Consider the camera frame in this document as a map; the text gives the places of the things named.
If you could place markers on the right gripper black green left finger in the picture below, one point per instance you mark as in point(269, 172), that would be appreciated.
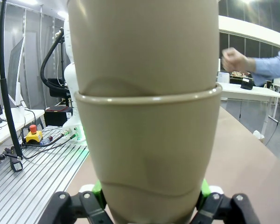
point(84, 205)

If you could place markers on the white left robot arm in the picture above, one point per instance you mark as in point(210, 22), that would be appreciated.
point(71, 74)

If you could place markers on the left forearm in blue sleeve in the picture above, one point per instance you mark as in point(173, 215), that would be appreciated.
point(270, 66)

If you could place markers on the white curved monitor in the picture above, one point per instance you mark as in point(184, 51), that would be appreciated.
point(14, 74)

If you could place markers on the long white table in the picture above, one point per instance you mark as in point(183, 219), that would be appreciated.
point(247, 91)

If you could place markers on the grooved aluminium mounting plate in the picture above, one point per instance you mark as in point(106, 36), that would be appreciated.
point(37, 186)

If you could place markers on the yellow emergency stop button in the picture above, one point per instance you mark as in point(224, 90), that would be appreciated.
point(33, 136)

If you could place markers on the small black bag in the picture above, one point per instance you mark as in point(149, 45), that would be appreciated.
point(247, 84)

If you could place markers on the right gripper black green right finger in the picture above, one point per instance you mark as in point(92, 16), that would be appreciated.
point(224, 205)

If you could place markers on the person's left hand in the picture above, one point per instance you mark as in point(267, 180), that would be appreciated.
point(235, 61)

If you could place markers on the white office desk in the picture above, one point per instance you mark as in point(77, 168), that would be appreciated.
point(4, 126)

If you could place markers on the black box with red top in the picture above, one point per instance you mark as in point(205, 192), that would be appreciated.
point(58, 115)

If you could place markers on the tall brown cup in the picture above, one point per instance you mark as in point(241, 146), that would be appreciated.
point(142, 46)
point(149, 144)

